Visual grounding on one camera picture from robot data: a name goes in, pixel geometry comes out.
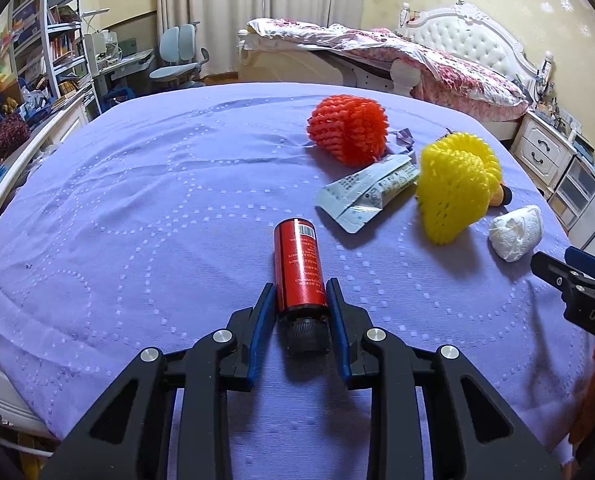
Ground white tissue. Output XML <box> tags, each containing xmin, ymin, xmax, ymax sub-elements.
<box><xmin>488</xmin><ymin>205</ymin><xmax>544</xmax><ymax>263</ymax></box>

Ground white bookshelf with books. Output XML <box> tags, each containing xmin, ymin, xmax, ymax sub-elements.
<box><xmin>7</xmin><ymin>0</ymin><xmax>103</xmax><ymax>116</ymax></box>

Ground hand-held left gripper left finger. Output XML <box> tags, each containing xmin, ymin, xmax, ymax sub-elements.
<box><xmin>40</xmin><ymin>282</ymin><xmax>278</xmax><ymax>480</ymax></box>

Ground floral duvet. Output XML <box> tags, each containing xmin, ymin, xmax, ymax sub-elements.
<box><xmin>247</xmin><ymin>17</ymin><xmax>528</xmax><ymax>121</ymax></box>

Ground beige curtains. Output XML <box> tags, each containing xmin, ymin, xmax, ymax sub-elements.
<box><xmin>157</xmin><ymin>0</ymin><xmax>368</xmax><ymax>83</ymax></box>

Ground white bed with tufted headboard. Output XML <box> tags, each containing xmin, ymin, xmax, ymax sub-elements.
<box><xmin>237</xmin><ymin>2</ymin><xmax>553</xmax><ymax>143</ymax></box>

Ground clear plastic drawer unit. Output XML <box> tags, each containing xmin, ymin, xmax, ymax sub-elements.
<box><xmin>547</xmin><ymin>155</ymin><xmax>595</xmax><ymax>231</ymax></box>

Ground dark maroon fuzzy bundle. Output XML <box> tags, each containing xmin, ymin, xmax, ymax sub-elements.
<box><xmin>0</xmin><ymin>115</ymin><xmax>30</xmax><ymax>166</ymax></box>

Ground white nightstand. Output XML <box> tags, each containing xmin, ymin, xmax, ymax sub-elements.
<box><xmin>510</xmin><ymin>110</ymin><xmax>578</xmax><ymax>191</ymax></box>

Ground purple bedspread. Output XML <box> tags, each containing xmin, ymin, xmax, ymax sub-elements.
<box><xmin>0</xmin><ymin>82</ymin><xmax>593</xmax><ymax>480</ymax></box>

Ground yellow foam fruit net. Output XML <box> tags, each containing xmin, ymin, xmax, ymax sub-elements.
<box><xmin>416</xmin><ymin>131</ymin><xmax>503</xmax><ymax>246</ymax></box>

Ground red bottle with black cap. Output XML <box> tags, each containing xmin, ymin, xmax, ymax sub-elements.
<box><xmin>273</xmin><ymin>218</ymin><xmax>334</xmax><ymax>357</ymax></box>

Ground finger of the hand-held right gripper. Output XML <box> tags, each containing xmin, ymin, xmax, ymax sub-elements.
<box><xmin>564</xmin><ymin>246</ymin><xmax>595</xmax><ymax>282</ymax></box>
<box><xmin>530</xmin><ymin>251</ymin><xmax>587</xmax><ymax>302</ymax></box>

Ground small orange bottle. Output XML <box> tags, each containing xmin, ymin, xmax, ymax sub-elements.
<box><xmin>487</xmin><ymin>182</ymin><xmax>513</xmax><ymax>207</ymax></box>

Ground orange foam fruit net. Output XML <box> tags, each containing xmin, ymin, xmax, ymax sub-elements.
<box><xmin>306</xmin><ymin>94</ymin><xmax>389</xmax><ymax>167</ymax></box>

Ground white carved bed frame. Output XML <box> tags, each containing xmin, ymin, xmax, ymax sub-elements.
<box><xmin>0</xmin><ymin>95</ymin><xmax>93</xmax><ymax>443</ymax></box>

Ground grey study desk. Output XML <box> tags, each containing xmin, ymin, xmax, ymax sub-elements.
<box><xmin>84</xmin><ymin>47</ymin><xmax>155</xmax><ymax>106</ymax></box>

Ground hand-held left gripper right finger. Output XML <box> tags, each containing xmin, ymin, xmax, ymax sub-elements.
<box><xmin>326</xmin><ymin>277</ymin><xmax>565</xmax><ymax>480</ymax></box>

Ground pale blue office chair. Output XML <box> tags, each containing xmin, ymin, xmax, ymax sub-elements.
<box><xmin>148</xmin><ymin>22</ymin><xmax>210</xmax><ymax>93</ymax></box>

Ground grey white toothpaste tube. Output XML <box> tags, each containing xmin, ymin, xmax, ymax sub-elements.
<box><xmin>315</xmin><ymin>154</ymin><xmax>422</xmax><ymax>234</ymax></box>

